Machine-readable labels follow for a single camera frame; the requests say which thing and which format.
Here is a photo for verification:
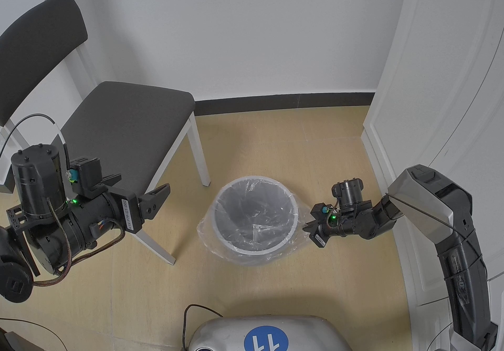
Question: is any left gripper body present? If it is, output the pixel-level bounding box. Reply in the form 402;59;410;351
29;190;145;275

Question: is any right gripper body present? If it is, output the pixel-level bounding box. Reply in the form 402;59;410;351
311;219;349;249

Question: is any clear plastic bag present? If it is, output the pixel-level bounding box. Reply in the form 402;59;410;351
196;180;312;266

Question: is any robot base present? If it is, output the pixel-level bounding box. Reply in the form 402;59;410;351
191;316;353;351

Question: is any white trash bin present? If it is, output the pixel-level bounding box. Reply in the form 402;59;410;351
212;175;300;257

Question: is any grey chair with white legs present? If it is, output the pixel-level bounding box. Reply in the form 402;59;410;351
0;0;211;265

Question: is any white wardrobe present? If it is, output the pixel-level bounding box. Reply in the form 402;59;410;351
361;0;504;351

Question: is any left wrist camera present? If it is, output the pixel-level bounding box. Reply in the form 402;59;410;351
65;158;108;199

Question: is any black cable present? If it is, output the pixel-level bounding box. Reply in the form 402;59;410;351
430;332;450;351
0;113;67;163
182;304;223;348
0;318;67;351

